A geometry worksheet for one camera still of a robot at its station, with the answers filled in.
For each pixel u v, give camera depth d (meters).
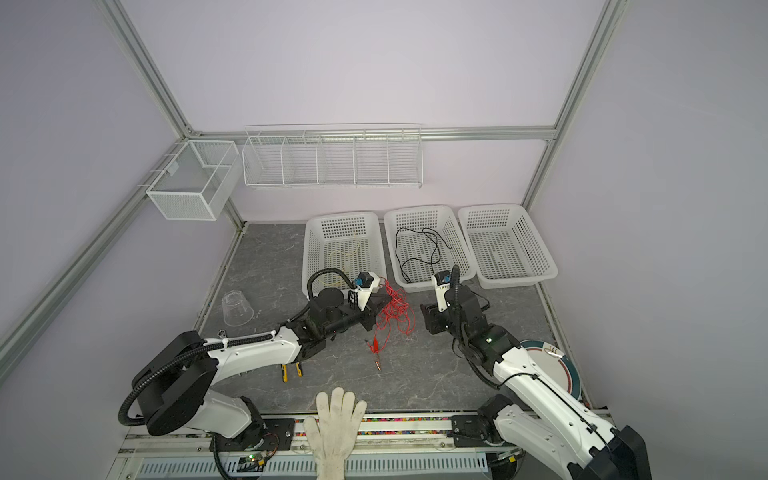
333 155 0.99
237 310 0.96
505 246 1.12
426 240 1.14
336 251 1.12
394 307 0.79
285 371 0.83
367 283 0.68
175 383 0.43
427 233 1.15
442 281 0.68
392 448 0.72
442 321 0.69
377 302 0.77
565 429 0.42
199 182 1.04
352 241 1.14
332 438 0.73
